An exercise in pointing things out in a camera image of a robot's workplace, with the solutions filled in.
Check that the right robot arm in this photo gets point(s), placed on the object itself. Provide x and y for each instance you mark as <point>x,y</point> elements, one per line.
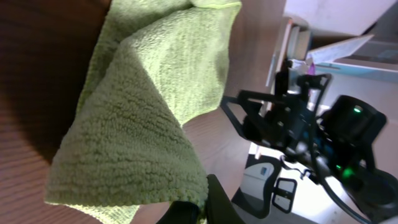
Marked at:
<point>336,146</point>

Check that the light green microfiber cloth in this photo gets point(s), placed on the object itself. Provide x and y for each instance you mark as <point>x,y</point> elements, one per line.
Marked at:
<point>156,65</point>

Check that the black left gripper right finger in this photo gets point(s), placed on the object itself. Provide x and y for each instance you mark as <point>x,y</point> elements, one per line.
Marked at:
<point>219,209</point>

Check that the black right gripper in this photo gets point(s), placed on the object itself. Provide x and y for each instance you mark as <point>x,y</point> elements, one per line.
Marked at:
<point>274,121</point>

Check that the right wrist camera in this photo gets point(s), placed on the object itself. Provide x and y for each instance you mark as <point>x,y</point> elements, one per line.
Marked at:
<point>310,87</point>

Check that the black office chair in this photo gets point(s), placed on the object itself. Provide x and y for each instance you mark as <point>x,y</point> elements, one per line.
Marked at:
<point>262,188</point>

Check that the white cabinet with papers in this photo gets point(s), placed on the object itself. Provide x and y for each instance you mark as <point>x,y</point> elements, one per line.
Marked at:
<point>376,54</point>

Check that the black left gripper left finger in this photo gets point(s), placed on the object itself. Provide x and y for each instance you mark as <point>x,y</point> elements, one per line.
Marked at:
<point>181,213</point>

